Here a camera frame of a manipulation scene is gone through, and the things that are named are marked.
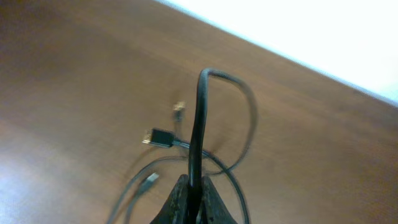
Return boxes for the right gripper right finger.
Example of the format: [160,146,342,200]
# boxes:
[198,176,237,224]

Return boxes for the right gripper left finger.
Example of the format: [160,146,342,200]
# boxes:
[150,174,188,224]

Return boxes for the black USB cable thin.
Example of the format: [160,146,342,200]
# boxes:
[187,68,258,223]

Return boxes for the black USB cable thick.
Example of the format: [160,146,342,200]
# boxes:
[106,128,251,224]

